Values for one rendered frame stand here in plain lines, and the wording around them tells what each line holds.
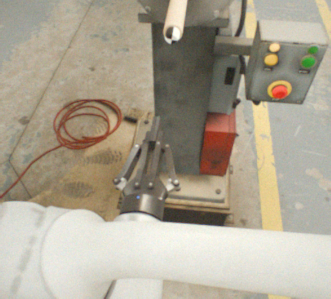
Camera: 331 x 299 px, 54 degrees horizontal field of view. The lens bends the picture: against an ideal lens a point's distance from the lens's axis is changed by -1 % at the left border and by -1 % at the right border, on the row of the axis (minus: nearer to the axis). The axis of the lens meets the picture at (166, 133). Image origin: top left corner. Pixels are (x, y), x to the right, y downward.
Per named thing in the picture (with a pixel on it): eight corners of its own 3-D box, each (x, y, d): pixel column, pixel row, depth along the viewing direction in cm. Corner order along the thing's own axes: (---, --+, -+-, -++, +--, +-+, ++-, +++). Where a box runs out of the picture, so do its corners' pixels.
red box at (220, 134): (201, 134, 164) (208, 77, 136) (226, 135, 163) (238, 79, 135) (199, 175, 147) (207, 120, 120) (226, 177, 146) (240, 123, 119)
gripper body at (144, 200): (121, 230, 59) (130, 186, 65) (167, 232, 57) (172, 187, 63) (110, 210, 53) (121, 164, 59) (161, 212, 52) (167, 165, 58)
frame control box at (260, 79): (223, 64, 111) (234, -9, 92) (286, 69, 110) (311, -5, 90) (224, 115, 96) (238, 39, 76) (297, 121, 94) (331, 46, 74)
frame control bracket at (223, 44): (213, 46, 95) (214, 34, 92) (279, 50, 93) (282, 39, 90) (213, 54, 92) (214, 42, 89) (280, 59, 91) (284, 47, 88)
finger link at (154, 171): (145, 186, 58) (153, 187, 57) (155, 138, 65) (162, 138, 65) (149, 197, 61) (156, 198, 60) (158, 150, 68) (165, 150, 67)
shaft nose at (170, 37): (164, 37, 55) (167, 25, 53) (178, 40, 55) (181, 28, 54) (163, 44, 54) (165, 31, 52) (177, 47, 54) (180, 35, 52)
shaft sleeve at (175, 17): (172, -10, 67) (175, -25, 65) (187, -7, 67) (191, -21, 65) (161, 39, 56) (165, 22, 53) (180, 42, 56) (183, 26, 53)
